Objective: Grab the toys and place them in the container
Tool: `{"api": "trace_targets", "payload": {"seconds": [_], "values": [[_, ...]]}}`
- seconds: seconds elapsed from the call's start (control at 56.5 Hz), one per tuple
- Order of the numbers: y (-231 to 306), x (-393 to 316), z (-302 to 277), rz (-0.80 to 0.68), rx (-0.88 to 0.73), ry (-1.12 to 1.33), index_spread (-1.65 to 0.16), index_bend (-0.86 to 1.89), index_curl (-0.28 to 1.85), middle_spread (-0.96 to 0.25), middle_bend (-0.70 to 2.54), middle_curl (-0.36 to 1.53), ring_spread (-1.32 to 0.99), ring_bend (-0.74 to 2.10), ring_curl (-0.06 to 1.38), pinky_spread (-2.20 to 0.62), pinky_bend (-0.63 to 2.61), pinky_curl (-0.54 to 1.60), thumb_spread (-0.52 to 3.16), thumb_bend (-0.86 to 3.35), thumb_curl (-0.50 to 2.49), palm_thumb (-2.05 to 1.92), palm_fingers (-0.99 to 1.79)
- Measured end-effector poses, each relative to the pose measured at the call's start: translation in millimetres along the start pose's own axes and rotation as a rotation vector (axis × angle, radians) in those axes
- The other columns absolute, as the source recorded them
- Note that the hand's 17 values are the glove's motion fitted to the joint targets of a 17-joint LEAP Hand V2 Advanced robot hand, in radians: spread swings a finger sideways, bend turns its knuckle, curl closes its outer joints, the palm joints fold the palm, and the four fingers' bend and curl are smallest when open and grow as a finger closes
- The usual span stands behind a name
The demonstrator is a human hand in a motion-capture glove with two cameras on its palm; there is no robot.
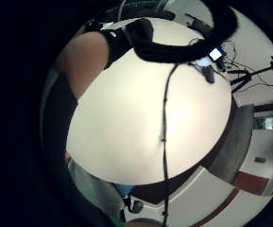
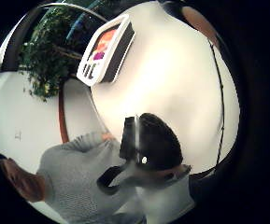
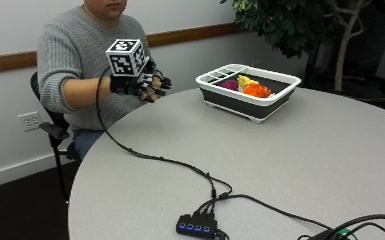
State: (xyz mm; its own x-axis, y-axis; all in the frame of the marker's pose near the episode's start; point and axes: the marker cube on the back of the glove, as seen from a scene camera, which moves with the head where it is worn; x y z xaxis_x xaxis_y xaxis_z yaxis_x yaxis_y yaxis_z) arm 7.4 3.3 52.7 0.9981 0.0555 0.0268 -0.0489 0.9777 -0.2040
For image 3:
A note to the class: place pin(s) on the yellow soft toy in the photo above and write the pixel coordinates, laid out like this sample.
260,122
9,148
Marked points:
245,81

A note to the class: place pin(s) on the green indoor tree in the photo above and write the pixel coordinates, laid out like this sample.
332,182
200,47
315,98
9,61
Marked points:
289,23

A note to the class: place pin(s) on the black office chair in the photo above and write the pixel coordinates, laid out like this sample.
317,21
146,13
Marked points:
56,128

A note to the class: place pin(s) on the white and black plastic basin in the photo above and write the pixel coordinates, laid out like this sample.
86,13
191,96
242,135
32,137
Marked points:
245,100

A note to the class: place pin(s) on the wooden wall rail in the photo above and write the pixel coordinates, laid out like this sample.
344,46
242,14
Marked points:
6,61

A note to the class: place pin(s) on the orange soft toy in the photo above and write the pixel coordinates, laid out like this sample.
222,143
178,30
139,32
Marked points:
257,90

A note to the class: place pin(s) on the green connector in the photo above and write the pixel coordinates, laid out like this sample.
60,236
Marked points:
345,234

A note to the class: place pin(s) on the white wall outlet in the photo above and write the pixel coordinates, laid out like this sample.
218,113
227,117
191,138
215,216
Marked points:
30,121

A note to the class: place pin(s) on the white cube with black markers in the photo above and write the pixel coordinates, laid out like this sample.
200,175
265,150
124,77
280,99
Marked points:
126,58

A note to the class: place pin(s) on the the person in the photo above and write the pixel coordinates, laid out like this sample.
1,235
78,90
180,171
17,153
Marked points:
76,43

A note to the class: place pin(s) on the purple soft toy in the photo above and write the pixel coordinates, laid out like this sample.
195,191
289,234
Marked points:
231,85

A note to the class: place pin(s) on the black hub with blue lights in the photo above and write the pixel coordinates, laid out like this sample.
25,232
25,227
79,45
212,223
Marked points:
196,227

